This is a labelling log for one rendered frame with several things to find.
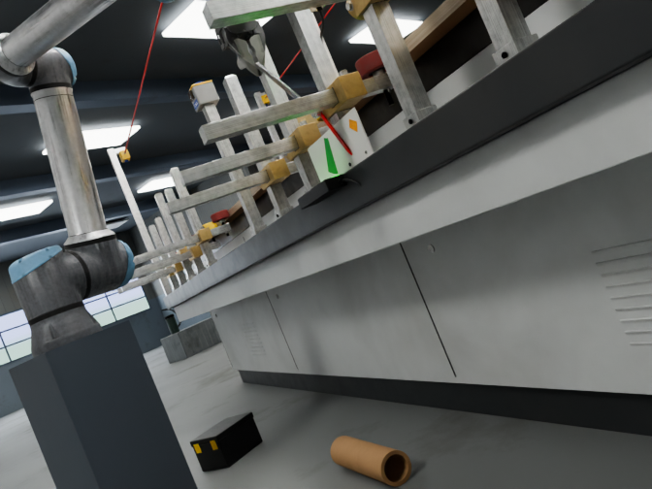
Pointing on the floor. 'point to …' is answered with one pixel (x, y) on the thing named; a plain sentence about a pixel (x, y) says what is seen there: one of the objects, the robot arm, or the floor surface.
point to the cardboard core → (372, 460)
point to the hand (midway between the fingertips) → (258, 69)
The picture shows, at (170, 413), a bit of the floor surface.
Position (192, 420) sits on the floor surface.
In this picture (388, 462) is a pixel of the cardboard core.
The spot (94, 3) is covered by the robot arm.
